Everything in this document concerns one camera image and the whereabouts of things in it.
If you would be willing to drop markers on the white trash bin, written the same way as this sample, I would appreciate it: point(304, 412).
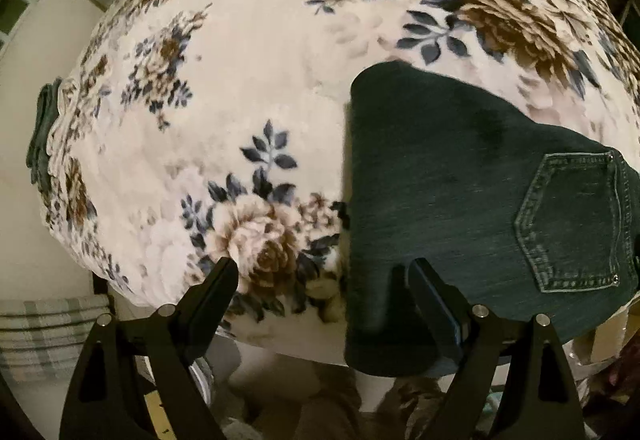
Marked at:
point(205, 382)

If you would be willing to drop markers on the grey-green folded garment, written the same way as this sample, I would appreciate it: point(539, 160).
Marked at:
point(42, 130)

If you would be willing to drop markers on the small open cardboard box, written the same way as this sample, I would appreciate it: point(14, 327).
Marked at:
point(607, 335)

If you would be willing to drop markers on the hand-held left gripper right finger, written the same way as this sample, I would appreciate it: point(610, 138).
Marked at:
point(452, 324)

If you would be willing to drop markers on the floral bed blanket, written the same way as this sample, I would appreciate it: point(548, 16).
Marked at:
point(225, 95)

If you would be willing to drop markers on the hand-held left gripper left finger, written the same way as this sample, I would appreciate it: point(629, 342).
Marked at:
point(210, 301)

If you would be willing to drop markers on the yellow box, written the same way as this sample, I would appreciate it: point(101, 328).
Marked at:
point(157, 415)

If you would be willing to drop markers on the dark blue jeans pants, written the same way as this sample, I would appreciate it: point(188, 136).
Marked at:
point(450, 200)

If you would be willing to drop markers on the green striped cloth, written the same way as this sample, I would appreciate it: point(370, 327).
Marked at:
point(45, 335)

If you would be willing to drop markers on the beige plush robe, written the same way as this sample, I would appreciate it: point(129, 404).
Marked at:
point(310, 412)

